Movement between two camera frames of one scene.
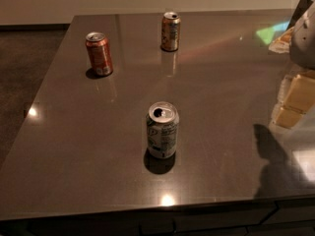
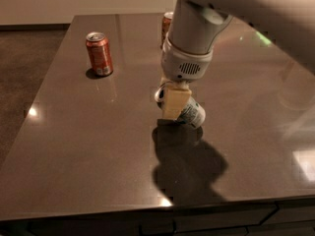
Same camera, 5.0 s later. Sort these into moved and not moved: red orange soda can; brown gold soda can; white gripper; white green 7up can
Moved: white gripper; white green 7up can
Not moved: red orange soda can; brown gold soda can
